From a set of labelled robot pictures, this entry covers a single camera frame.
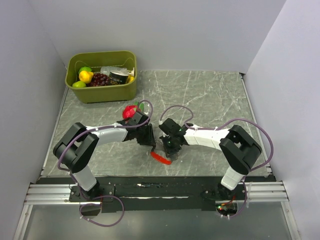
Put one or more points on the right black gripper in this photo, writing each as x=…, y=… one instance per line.
x=169, y=151

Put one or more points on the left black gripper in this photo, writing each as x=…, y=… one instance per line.
x=149, y=140

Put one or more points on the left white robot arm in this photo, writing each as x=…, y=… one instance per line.
x=76, y=147

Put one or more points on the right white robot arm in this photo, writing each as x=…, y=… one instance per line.
x=240, y=150

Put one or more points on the yellow toy banana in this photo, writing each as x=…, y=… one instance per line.
x=130, y=79

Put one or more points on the black tin can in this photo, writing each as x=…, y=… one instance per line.
x=118, y=78

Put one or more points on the purple toy grapes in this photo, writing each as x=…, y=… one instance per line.
x=99, y=80

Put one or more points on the clear plastic bottle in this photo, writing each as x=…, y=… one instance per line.
x=107, y=69

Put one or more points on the olive green plastic bin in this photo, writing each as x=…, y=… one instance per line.
x=96, y=60

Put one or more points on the green toy lime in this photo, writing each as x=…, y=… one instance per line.
x=79, y=84

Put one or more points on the yellow toy pear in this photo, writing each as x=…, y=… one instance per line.
x=86, y=76

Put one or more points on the green toy apple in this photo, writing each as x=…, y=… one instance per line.
x=85, y=68

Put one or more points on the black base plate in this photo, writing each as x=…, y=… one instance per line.
x=158, y=193

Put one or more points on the aluminium frame rail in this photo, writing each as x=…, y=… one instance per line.
x=59, y=194

